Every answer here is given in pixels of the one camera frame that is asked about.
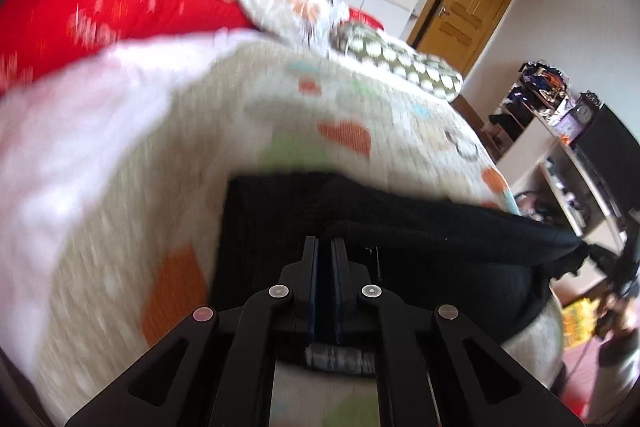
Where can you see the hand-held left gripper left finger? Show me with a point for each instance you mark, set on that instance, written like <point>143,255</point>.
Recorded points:
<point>312,289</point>

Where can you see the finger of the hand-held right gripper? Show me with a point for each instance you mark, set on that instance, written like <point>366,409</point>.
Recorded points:
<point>602,259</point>

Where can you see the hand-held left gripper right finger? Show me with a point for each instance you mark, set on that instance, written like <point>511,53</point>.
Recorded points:
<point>338,289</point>

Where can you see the black pants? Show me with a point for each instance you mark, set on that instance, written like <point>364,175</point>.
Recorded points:
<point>400,227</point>

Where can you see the person's right forearm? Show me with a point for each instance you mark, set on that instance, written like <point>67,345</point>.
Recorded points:
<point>622,372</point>

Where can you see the yellow packet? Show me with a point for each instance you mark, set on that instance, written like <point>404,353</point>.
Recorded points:
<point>582,322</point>

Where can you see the black television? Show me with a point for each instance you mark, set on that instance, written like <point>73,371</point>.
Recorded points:
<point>615,147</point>

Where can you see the white shelf unit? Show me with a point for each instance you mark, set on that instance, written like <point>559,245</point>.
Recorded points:
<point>530,142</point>

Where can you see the purple box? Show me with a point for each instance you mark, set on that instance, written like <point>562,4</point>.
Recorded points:
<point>567,124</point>

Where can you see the small dark clock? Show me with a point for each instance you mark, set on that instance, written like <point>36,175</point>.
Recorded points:
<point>590,107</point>

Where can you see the dark cloth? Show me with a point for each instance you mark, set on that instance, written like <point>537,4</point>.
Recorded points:
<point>502,127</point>

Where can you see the printed heart quilt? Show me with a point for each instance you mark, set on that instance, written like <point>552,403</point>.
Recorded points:
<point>210,142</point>

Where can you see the pile of colourful clothes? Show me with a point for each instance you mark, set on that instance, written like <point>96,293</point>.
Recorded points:
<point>542,82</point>

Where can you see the green polka dot pillow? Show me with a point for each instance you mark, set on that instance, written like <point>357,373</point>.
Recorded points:
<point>400,57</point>

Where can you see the wooden door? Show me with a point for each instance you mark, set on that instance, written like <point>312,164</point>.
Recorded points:
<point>465,7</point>

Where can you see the white printed pillow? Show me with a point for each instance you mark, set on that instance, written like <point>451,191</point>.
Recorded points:
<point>285,2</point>

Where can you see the red blanket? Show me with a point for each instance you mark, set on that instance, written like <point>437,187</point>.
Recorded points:
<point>125,7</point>

